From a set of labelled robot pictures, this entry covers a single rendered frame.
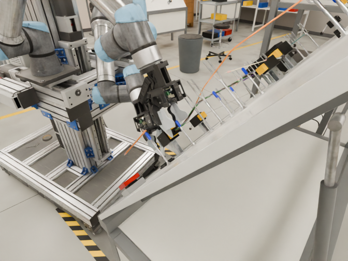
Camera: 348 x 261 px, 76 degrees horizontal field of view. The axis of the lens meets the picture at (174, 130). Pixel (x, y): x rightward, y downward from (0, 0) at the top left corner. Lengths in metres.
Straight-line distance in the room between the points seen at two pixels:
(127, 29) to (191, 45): 3.54
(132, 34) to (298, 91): 0.49
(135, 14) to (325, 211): 0.56
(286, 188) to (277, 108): 0.94
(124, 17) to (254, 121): 0.48
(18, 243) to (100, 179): 0.68
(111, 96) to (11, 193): 1.70
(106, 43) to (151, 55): 0.14
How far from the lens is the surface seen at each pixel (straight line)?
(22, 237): 2.11
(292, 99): 0.18
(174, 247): 0.87
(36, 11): 1.47
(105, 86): 0.97
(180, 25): 6.03
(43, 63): 1.26
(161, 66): 0.59
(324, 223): 0.46
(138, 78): 0.86
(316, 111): 0.34
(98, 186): 1.88
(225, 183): 1.05
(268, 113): 0.19
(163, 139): 0.70
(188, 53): 4.17
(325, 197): 0.42
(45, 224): 2.09
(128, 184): 0.60
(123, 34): 0.63
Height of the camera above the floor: 1.58
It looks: 36 degrees down
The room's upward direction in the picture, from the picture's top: straight up
